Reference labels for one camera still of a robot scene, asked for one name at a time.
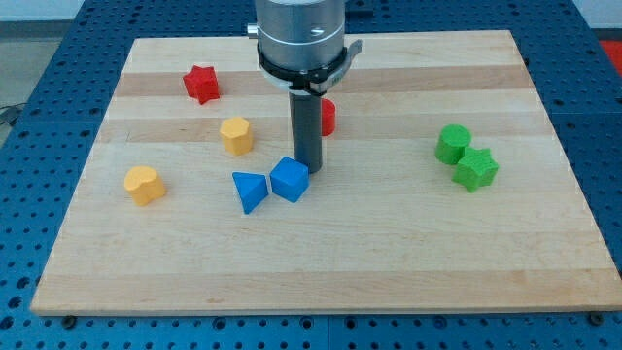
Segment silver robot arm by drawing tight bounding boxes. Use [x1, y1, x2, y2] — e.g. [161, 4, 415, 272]
[255, 0, 363, 96]

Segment yellow hexagon block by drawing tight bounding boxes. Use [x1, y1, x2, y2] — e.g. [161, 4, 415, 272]
[220, 117, 254, 156]

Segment yellow heart block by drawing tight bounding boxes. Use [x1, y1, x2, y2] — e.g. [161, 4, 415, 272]
[123, 165, 167, 206]

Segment blue cube block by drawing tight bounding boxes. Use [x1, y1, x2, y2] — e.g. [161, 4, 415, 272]
[269, 157, 309, 203]

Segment blue triangle block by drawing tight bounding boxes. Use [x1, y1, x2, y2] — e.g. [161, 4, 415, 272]
[232, 172, 268, 215]

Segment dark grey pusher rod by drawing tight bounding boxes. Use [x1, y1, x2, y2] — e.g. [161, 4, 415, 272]
[289, 93, 323, 173]

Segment red cylinder block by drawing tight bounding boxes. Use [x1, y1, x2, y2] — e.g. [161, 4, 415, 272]
[321, 98, 336, 136]

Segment wooden board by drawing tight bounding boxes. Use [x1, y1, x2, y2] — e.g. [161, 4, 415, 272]
[31, 30, 621, 316]

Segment red star block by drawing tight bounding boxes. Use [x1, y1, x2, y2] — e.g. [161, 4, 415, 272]
[183, 65, 220, 104]

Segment green cylinder block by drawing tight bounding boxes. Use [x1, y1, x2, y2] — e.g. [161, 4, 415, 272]
[434, 124, 471, 165]

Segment green star block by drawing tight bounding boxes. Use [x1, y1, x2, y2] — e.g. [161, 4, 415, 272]
[452, 147, 500, 193]

